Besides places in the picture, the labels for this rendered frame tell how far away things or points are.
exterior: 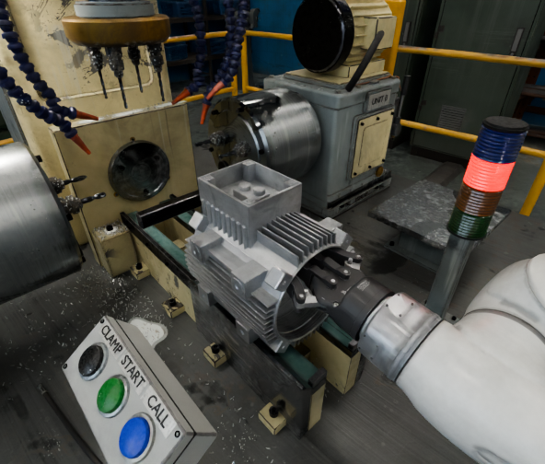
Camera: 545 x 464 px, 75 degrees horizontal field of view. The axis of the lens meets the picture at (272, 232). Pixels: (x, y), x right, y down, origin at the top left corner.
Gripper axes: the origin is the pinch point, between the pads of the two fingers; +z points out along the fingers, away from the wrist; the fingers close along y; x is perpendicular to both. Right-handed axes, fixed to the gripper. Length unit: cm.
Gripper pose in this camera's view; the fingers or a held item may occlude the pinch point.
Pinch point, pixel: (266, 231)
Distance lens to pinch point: 53.8
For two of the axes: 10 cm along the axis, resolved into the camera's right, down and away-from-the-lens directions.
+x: -0.8, 7.7, 6.4
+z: -6.7, -5.2, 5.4
